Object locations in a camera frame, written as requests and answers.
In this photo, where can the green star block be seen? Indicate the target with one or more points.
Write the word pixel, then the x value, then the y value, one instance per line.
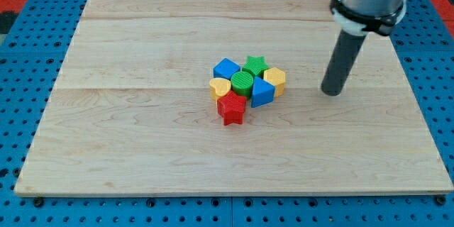
pixel 256 66

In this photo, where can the blue cube block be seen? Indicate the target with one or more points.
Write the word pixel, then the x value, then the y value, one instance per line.
pixel 225 69

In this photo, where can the red star block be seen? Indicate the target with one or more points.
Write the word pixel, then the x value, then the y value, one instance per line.
pixel 231 108

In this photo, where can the yellow hexagon block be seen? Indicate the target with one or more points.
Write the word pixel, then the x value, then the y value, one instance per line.
pixel 277 78

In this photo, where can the blue triangle block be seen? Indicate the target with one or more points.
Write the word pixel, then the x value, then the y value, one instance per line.
pixel 263 92

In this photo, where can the yellow heart block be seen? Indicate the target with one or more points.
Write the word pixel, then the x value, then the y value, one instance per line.
pixel 219 87

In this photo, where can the light wooden board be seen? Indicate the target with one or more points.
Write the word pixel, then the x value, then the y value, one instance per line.
pixel 130 113

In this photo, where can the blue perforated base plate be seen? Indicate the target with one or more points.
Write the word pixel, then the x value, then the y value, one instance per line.
pixel 31 55

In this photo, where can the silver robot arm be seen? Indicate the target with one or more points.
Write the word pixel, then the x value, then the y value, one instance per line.
pixel 360 17

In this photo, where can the dark grey pointer rod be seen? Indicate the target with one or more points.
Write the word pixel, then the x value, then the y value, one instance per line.
pixel 341 63

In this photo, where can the green cylinder block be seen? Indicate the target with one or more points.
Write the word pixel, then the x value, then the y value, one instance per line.
pixel 242 83

